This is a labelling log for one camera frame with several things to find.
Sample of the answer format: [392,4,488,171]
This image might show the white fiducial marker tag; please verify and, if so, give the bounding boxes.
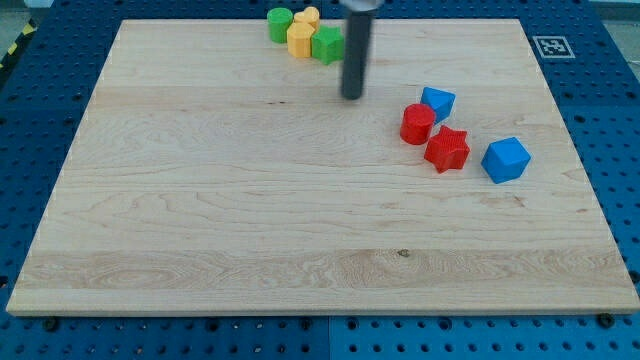
[533,35,575,59]

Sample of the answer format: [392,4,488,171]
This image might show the green cylinder block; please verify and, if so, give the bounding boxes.
[267,7,293,44]

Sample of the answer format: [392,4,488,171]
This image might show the wooden board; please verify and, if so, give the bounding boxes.
[7,19,639,317]

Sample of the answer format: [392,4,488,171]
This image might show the blue cube block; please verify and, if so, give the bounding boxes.
[481,137,531,184]

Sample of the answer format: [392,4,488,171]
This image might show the blue triangular block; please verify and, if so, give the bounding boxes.
[421,87,456,124]

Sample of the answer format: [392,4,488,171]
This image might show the yellow heart block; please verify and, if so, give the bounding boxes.
[294,6,320,30]

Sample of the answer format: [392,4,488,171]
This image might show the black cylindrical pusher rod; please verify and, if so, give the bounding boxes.
[341,9,376,100]

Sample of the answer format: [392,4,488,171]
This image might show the yellow pentagon block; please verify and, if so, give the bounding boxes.
[286,22,315,58]

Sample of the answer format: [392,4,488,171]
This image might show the silver rod mount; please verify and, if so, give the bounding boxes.
[339,0,384,12]

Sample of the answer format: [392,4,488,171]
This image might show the red cylinder block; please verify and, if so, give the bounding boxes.
[400,103,436,145]

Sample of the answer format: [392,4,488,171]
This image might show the green star block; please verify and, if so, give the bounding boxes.
[311,25,344,65]

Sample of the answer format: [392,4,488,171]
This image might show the red star block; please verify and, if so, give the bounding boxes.
[424,125,470,173]

